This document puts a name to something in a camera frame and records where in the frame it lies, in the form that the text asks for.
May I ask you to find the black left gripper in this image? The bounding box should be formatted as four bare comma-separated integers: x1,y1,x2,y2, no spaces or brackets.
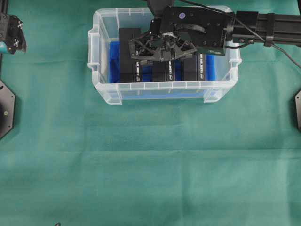
0,13,27,54

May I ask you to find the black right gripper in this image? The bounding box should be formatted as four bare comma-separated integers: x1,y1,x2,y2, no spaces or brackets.
128,6,232,61

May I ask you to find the black box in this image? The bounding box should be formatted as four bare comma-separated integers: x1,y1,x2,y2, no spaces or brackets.
119,28,142,83
152,61,175,82
182,53,206,81

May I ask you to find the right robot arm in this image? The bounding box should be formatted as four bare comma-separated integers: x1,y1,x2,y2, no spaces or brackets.
128,6,301,62

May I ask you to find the clear plastic storage case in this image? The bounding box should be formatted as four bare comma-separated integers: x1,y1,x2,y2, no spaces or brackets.
87,8,242,105

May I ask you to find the white paper label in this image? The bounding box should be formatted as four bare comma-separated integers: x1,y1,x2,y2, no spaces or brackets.
100,37,108,83

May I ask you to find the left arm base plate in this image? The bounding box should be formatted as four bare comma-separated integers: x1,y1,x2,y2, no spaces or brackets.
0,81,15,139

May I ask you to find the black cable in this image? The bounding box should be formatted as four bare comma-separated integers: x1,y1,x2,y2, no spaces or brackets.
178,0,301,69

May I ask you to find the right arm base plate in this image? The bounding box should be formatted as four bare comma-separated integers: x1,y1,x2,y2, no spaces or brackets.
294,90,301,131

